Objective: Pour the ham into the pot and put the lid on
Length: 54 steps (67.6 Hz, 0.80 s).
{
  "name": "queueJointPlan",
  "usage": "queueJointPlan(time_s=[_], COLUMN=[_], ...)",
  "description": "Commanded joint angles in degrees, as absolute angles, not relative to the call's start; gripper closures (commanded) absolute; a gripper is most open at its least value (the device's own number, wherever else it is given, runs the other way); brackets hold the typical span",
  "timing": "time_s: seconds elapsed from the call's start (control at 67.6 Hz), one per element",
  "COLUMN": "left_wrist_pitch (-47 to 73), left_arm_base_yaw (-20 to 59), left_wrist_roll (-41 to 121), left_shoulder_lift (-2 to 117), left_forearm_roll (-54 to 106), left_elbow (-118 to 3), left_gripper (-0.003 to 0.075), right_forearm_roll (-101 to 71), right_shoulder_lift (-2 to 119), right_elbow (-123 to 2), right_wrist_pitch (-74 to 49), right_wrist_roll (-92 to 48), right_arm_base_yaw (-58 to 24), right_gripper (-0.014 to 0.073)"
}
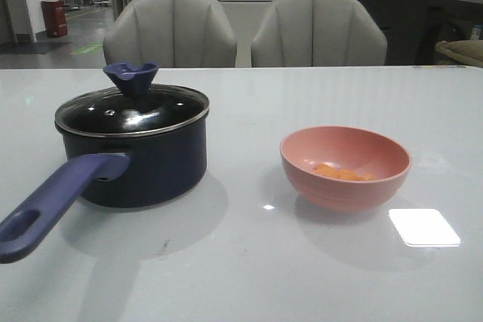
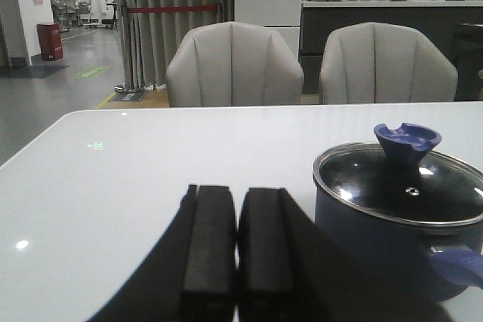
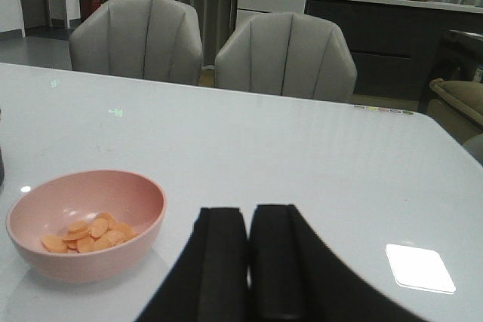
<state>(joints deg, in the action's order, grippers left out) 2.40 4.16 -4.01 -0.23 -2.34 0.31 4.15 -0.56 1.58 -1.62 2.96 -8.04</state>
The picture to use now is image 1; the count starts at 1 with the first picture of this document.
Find glass lid with blue knob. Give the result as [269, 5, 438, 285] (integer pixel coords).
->
[54, 62, 209, 139]

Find red trash bin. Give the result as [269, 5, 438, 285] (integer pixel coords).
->
[41, 0, 68, 38]

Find pink bowl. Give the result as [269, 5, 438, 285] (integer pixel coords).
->
[280, 126, 411, 212]

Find beige cushion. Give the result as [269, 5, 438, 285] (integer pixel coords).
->
[435, 40, 482, 68]

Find left grey chair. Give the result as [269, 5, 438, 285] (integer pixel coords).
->
[103, 0, 237, 68]

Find dark blue saucepan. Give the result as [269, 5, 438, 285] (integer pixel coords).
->
[1, 115, 208, 263]

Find orange ham slices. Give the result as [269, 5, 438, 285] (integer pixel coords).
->
[314, 163, 377, 182]

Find right grey chair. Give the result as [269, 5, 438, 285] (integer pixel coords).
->
[251, 0, 387, 67]

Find grey chair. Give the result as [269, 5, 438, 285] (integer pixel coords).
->
[103, 0, 237, 68]
[251, 0, 387, 67]

